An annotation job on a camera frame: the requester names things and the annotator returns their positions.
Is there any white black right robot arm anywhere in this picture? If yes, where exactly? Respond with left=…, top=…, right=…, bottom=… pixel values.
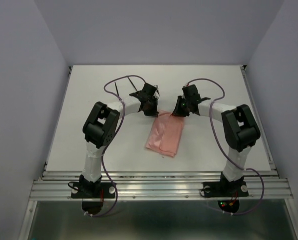
left=172, top=84, right=261, bottom=195

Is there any pink satin napkin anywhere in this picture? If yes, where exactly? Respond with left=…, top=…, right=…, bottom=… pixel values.
left=145, top=110, right=184, bottom=158

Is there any black fork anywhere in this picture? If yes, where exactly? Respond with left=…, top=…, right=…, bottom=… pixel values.
left=127, top=76, right=138, bottom=92

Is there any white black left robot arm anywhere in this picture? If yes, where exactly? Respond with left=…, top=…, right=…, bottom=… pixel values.
left=79, top=83, right=159, bottom=197

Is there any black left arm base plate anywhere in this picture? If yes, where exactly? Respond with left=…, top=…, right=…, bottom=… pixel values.
left=68, top=181, right=116, bottom=199

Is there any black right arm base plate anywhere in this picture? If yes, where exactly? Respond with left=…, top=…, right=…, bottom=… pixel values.
left=200, top=181, right=249, bottom=198

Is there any aluminium frame rail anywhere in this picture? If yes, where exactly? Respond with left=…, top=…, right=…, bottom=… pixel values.
left=29, top=169, right=293, bottom=201

